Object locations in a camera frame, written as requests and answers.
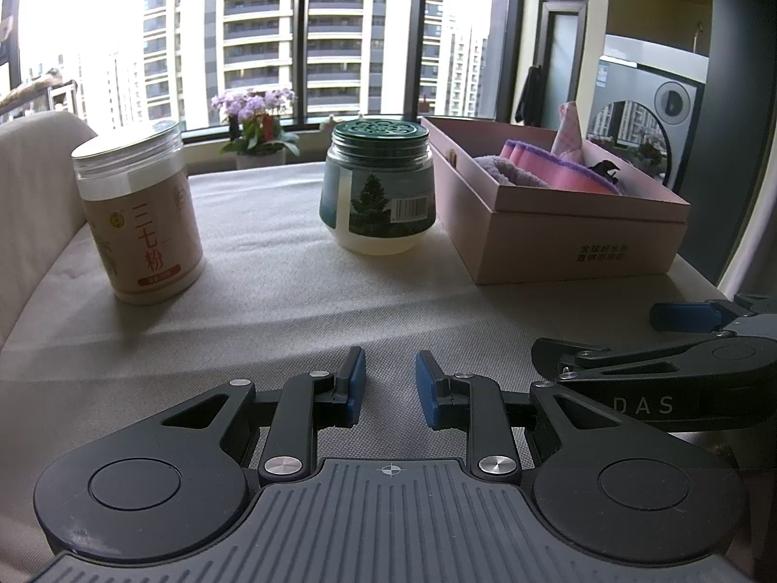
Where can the grey framed door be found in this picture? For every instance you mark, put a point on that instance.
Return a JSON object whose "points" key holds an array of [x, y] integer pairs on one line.
{"points": [[561, 61]]}

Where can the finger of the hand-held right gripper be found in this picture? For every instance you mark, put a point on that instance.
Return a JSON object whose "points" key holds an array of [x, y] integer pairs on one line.
{"points": [[686, 316], [607, 364]]}

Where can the metal faucet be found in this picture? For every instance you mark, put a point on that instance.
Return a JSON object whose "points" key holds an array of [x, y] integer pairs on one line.
{"points": [[699, 36]]}

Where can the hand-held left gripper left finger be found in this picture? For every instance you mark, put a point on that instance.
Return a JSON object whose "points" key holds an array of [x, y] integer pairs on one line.
{"points": [[357, 379]]}

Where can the potted plant with pink flowers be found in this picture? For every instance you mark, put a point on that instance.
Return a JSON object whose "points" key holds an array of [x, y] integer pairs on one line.
{"points": [[261, 133]]}

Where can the beige jar with clear lid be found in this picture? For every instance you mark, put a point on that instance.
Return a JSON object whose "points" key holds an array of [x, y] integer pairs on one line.
{"points": [[145, 237]]}

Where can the black hanging cloth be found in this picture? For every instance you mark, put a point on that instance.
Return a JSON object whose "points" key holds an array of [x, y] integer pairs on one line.
{"points": [[529, 94]]}

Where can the black window frame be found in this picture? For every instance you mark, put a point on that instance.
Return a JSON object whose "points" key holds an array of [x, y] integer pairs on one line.
{"points": [[300, 42]]}

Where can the pink cardboard box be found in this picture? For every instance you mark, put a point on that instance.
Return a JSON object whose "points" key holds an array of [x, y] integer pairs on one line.
{"points": [[546, 237]]}

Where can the black hair clip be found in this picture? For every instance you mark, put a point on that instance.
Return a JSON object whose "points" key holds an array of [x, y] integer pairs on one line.
{"points": [[604, 168]]}

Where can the pink checkered cloth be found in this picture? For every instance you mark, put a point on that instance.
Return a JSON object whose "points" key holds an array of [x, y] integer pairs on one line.
{"points": [[569, 133]]}

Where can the grey washing machine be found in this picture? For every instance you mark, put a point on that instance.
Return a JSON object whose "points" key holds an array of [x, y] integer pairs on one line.
{"points": [[631, 73]]}

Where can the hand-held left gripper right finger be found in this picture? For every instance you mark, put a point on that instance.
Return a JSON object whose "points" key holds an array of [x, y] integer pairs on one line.
{"points": [[425, 392]]}

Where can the white jar with green lid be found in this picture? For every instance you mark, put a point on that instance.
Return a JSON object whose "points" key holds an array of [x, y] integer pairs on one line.
{"points": [[376, 206]]}

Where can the purple and pink towel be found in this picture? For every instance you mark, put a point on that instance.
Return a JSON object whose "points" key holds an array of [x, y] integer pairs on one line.
{"points": [[546, 170]]}

